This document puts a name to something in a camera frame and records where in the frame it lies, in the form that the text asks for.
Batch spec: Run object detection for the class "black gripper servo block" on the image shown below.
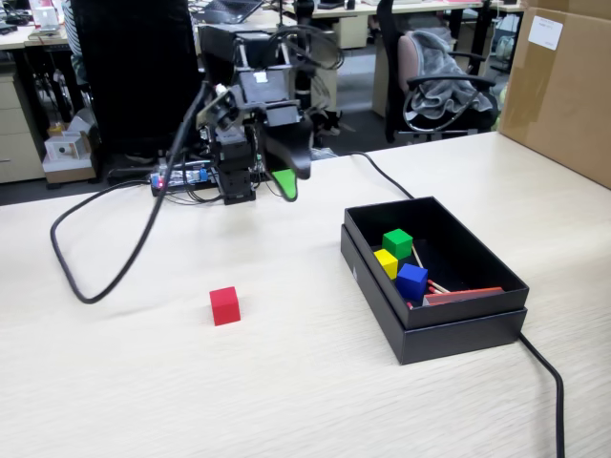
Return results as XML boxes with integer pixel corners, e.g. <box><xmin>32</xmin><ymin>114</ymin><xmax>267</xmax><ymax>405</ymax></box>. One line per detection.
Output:
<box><xmin>260</xmin><ymin>100</ymin><xmax>315</xmax><ymax>203</ymax></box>

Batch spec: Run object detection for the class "green wooden cube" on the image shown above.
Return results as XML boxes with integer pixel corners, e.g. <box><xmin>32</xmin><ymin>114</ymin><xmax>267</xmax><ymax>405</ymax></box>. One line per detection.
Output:
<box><xmin>381</xmin><ymin>228</ymin><xmax>414</xmax><ymax>261</ymax></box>

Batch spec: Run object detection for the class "yellow wooden cube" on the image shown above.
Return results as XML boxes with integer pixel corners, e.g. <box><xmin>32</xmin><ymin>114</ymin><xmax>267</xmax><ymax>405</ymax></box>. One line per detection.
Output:
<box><xmin>373</xmin><ymin>248</ymin><xmax>400</xmax><ymax>281</ymax></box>

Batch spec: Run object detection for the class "red wooden cube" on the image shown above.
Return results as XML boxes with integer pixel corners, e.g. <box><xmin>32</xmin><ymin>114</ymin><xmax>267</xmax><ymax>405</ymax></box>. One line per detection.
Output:
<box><xmin>208</xmin><ymin>286</ymin><xmax>242</xmax><ymax>327</ymax></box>

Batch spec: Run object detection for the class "blue wooden cube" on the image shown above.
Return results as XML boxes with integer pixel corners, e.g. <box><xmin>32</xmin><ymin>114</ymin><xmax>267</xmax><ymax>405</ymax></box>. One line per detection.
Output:
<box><xmin>395</xmin><ymin>262</ymin><xmax>430</xmax><ymax>302</ymax></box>

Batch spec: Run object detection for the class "black cardboard box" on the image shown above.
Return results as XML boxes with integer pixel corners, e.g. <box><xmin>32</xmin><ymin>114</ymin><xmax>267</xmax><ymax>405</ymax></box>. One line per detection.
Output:
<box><xmin>343</xmin><ymin>195</ymin><xmax>531</xmax><ymax>330</ymax></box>

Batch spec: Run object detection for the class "black open box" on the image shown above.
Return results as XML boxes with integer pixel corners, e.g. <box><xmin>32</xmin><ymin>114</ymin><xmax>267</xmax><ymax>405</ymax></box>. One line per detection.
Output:
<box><xmin>339</xmin><ymin>223</ymin><xmax>529</xmax><ymax>366</ymax></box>

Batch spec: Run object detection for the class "large brown cardboard box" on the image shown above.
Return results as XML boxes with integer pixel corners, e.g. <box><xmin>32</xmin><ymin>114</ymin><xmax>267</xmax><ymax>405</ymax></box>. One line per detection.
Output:
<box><xmin>495</xmin><ymin>0</ymin><xmax>611</xmax><ymax>190</ymax></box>

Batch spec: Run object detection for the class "robot controller circuit board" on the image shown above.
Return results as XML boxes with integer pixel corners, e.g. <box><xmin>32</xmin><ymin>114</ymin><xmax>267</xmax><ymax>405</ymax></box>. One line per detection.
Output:
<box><xmin>150</xmin><ymin>166</ymin><xmax>214</xmax><ymax>190</ymax></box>

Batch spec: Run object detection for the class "black framed office chair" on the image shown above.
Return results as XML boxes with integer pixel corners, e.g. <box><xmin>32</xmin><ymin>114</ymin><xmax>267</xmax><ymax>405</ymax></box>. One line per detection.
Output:
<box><xmin>376</xmin><ymin>0</ymin><xmax>500</xmax><ymax>144</ymax></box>

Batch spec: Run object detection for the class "beige drawer cabinet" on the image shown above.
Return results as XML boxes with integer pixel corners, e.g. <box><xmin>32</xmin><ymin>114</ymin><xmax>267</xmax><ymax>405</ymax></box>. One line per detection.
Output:
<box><xmin>0</xmin><ymin>71</ymin><xmax>48</xmax><ymax>185</ymax></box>
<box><xmin>333</xmin><ymin>16</ymin><xmax>371</xmax><ymax>50</ymax></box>

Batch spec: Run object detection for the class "black vertical stand pole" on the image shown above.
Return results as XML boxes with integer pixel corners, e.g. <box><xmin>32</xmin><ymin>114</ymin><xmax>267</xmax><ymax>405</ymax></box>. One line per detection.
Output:
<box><xmin>291</xmin><ymin>0</ymin><xmax>319</xmax><ymax>154</ymax></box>

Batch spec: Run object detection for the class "black laptop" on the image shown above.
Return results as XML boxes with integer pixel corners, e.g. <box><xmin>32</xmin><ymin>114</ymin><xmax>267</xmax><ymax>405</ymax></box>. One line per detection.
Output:
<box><xmin>190</xmin><ymin>0</ymin><xmax>265</xmax><ymax>26</ymax></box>

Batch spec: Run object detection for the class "grey fleece blanket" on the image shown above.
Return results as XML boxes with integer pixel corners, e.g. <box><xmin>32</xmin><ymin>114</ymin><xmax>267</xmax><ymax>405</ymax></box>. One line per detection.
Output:
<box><xmin>409</xmin><ymin>29</ymin><xmax>498</xmax><ymax>129</ymax></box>

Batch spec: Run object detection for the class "red flat matchbox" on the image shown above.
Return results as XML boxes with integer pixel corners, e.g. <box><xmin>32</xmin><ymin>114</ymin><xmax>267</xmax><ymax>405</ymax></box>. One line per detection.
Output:
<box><xmin>422</xmin><ymin>286</ymin><xmax>506</xmax><ymax>307</ymax></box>

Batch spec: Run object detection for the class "white open carton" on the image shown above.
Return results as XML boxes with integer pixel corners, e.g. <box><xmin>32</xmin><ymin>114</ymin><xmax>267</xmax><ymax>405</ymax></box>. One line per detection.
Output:
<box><xmin>41</xmin><ymin>132</ymin><xmax>96</xmax><ymax>185</ymax></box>

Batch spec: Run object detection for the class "person in striped shirt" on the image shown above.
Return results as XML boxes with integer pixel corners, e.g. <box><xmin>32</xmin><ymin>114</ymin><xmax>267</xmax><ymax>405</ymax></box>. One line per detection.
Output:
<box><xmin>61</xmin><ymin>0</ymin><xmax>87</xmax><ymax>87</ymax></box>

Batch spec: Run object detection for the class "white paper shipping label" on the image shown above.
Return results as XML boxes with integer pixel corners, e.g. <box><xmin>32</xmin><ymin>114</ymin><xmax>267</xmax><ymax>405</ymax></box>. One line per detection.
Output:
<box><xmin>528</xmin><ymin>14</ymin><xmax>564</xmax><ymax>52</ymax></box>

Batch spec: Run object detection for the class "beige office desk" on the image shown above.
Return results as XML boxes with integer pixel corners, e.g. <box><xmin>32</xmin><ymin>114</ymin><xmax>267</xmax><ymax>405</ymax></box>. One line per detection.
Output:
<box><xmin>0</xmin><ymin>22</ymin><xmax>73</xmax><ymax>52</ymax></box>

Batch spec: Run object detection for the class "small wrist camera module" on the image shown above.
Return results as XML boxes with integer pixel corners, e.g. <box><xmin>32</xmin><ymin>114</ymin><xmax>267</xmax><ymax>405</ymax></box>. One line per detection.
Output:
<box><xmin>196</xmin><ymin>84</ymin><xmax>242</xmax><ymax>131</ymax></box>

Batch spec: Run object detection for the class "black servo wire bundle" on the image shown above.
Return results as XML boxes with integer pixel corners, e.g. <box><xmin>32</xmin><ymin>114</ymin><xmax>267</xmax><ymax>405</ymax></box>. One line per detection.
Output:
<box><xmin>266</xmin><ymin>26</ymin><xmax>345</xmax><ymax>73</ymax></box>

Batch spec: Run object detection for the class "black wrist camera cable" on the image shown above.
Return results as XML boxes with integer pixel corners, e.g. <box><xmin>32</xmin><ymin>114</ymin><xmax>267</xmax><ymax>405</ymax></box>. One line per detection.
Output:
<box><xmin>50</xmin><ymin>80</ymin><xmax>214</xmax><ymax>305</ymax></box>

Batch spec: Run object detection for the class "thick black cable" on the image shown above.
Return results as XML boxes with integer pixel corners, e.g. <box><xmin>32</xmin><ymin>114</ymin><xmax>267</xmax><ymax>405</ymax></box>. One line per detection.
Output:
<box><xmin>347</xmin><ymin>151</ymin><xmax>567</xmax><ymax>458</ymax></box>

